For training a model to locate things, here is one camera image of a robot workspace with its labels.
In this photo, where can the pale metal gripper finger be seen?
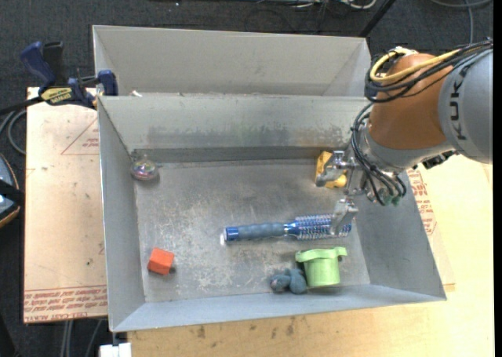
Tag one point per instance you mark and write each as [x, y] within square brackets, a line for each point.
[330, 169]
[344, 214]

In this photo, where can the yellow toy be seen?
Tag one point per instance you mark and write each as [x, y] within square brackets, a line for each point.
[322, 159]

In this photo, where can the green plastic cup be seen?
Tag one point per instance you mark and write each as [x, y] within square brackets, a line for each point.
[322, 269]

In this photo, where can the blue hairbrush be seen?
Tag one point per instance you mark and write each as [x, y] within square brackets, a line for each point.
[263, 230]

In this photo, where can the grey-blue toy animal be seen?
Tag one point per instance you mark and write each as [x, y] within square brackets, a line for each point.
[289, 281]

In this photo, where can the grey metal bin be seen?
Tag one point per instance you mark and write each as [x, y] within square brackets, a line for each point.
[235, 206]

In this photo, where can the orange block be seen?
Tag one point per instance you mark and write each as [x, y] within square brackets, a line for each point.
[160, 261]

